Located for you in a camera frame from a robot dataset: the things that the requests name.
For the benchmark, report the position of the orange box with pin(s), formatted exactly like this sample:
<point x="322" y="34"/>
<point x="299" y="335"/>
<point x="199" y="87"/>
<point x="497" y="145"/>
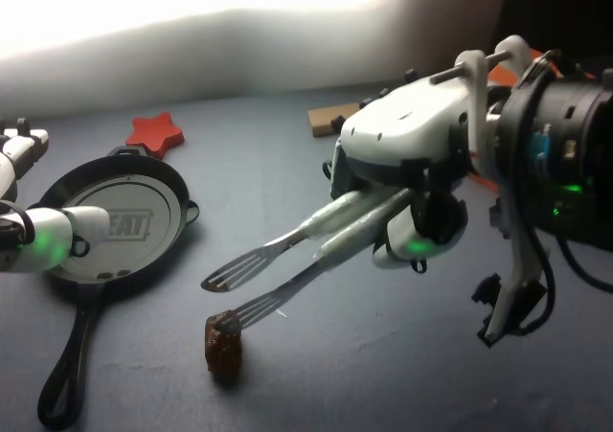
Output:
<point x="503" y="75"/>

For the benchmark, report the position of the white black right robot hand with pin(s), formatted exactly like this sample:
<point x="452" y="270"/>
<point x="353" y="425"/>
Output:
<point x="407" y="120"/>

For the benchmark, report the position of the black cast iron skillet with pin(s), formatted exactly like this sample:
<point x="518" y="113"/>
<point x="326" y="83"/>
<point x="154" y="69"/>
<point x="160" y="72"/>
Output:
<point x="158" y="192"/>

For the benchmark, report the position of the tiny white scrap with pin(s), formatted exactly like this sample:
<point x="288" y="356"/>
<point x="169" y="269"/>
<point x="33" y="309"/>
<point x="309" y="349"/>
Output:
<point x="283" y="314"/>

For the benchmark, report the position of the white backdrop sheet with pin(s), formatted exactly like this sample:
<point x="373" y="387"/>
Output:
<point x="239" y="44"/>

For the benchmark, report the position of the grey tablecloth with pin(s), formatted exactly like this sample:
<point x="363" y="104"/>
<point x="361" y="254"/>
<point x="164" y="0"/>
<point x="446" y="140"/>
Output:
<point x="263" y="173"/>

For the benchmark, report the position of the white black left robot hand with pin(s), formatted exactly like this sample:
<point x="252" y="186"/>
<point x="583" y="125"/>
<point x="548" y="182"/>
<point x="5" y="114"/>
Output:
<point x="48" y="231"/>

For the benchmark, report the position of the red star block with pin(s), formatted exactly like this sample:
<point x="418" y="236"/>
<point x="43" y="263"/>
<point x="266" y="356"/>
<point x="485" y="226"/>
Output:
<point x="155" y="132"/>

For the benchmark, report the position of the brown meat chunk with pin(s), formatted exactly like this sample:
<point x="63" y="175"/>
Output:
<point x="222" y="355"/>

